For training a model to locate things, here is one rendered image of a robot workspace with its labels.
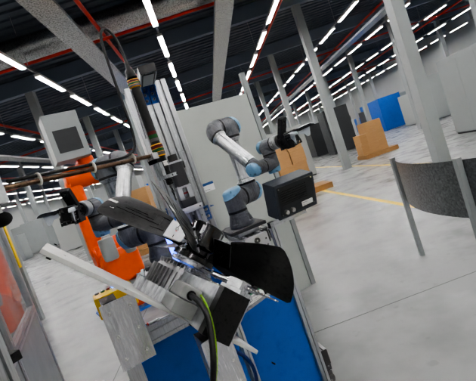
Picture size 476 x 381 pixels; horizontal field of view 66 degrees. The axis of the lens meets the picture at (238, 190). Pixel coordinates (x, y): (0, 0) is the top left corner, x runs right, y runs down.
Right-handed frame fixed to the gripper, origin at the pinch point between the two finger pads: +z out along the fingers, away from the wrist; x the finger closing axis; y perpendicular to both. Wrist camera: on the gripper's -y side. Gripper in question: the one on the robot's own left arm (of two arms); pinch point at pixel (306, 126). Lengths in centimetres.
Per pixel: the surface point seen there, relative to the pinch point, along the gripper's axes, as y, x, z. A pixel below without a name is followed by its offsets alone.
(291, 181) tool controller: 22.2, 11.0, -13.7
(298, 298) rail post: 79, 33, -23
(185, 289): 15, 112, 31
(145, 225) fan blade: 2, 98, -2
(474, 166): 70, -94, 35
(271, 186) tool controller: 19.9, 20.8, -18.5
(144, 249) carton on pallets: 165, -211, -739
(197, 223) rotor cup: 8, 86, 8
